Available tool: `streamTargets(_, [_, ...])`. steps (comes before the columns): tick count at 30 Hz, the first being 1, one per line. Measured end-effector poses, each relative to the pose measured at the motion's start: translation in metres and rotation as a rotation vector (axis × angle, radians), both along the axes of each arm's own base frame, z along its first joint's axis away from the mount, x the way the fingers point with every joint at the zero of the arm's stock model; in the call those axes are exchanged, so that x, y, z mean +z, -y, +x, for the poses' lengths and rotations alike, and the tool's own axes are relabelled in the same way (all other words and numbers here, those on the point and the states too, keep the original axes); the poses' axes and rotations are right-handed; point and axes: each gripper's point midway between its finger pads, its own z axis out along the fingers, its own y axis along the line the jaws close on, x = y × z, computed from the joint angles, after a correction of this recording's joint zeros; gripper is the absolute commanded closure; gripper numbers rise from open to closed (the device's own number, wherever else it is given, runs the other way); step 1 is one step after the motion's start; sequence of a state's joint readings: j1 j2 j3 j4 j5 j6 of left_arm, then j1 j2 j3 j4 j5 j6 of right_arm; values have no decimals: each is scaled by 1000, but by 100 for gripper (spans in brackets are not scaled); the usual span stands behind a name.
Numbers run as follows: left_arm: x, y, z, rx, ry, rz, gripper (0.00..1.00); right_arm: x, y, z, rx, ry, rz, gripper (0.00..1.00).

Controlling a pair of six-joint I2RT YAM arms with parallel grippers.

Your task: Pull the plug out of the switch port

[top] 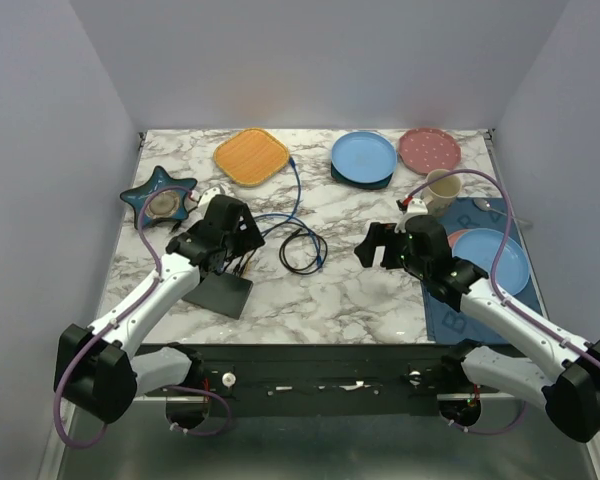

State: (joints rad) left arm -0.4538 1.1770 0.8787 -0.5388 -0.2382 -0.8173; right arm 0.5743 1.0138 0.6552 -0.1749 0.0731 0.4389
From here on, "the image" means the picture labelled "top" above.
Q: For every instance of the pink plate on placemat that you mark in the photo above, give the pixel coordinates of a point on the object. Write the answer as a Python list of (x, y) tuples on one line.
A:
[(455, 236)]

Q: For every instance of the metal spoon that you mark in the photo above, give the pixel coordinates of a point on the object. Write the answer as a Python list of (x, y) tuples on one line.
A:
[(484, 205)]

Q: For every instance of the pink dotted plate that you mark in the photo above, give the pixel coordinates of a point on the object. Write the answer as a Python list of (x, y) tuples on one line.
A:
[(425, 149)]

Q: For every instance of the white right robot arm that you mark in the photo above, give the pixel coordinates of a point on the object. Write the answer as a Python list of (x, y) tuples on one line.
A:
[(557, 372)]

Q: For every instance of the light blue plate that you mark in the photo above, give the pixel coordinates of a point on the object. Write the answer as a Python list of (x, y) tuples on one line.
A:
[(480, 247)]

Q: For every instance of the blue round plate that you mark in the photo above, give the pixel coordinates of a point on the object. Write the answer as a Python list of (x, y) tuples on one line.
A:
[(364, 157)]

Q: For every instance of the black network switch box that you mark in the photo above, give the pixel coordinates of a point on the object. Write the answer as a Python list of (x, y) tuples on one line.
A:
[(224, 294)]

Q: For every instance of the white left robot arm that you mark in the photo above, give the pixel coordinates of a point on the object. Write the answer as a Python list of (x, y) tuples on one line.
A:
[(99, 368)]

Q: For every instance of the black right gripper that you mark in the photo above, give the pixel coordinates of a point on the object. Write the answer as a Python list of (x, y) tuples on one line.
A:
[(379, 234)]

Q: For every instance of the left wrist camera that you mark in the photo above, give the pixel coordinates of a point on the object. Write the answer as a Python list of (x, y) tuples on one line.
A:
[(202, 198)]

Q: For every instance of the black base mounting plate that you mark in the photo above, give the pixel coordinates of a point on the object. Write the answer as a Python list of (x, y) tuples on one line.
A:
[(327, 380)]

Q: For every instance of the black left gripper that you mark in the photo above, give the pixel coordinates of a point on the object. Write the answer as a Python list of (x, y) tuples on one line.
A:
[(249, 238)]

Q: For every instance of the blue star-shaped dish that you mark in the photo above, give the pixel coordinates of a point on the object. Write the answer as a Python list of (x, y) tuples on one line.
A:
[(160, 199)]

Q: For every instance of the cream ceramic mug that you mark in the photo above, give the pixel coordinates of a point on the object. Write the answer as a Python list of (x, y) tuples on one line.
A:
[(441, 191)]

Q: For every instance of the orange woven square plate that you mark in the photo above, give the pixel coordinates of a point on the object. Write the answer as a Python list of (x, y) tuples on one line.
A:
[(251, 157)]

